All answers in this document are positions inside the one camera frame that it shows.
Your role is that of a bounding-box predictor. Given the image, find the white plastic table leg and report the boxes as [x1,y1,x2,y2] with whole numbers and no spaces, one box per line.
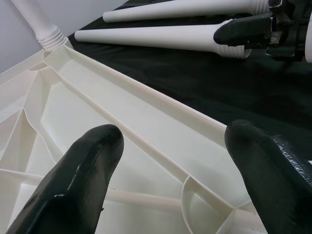
[13,0,67,51]
[102,0,271,24]
[74,20,253,61]

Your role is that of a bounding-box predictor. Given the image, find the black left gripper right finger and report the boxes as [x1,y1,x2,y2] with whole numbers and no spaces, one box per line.
[223,119,312,234]

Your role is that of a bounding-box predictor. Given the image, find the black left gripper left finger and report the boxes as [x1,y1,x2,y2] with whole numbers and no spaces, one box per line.
[4,123,124,234]

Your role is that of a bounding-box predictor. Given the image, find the white plastic table top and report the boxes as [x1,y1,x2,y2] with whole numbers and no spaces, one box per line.
[0,43,269,234]

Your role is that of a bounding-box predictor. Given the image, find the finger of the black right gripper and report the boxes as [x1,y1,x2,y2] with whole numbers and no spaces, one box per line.
[213,16,273,47]

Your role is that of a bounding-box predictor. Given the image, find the black table cloth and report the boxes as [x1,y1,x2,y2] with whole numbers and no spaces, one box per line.
[67,0,312,166]

